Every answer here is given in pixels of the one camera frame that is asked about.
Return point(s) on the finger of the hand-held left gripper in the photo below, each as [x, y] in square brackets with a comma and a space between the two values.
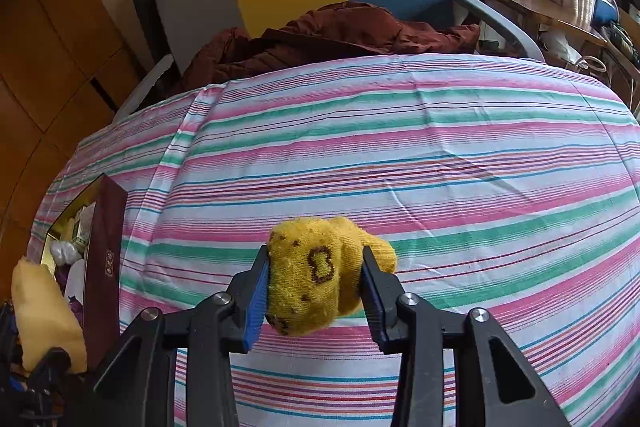
[7, 324]
[50, 364]

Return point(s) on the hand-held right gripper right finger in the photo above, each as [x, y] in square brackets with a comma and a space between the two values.
[376, 307]

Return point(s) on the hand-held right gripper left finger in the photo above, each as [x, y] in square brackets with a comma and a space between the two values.
[255, 307]

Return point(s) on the yellow sponge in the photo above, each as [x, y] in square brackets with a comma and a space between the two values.
[42, 317]

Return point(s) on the yellow patterned sock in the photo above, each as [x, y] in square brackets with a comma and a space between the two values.
[310, 267]

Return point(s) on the gold cardboard box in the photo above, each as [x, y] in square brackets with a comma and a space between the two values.
[102, 257]

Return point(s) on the striped bed sheet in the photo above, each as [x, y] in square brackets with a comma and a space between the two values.
[400, 157]

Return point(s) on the wooden wardrobe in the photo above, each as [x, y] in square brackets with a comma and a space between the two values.
[50, 57]

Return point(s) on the red-brown jacket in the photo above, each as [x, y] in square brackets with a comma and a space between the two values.
[340, 37]

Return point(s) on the wooden desk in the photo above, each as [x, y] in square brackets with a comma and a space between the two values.
[530, 4]

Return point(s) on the blue round object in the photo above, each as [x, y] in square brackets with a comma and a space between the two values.
[605, 9]

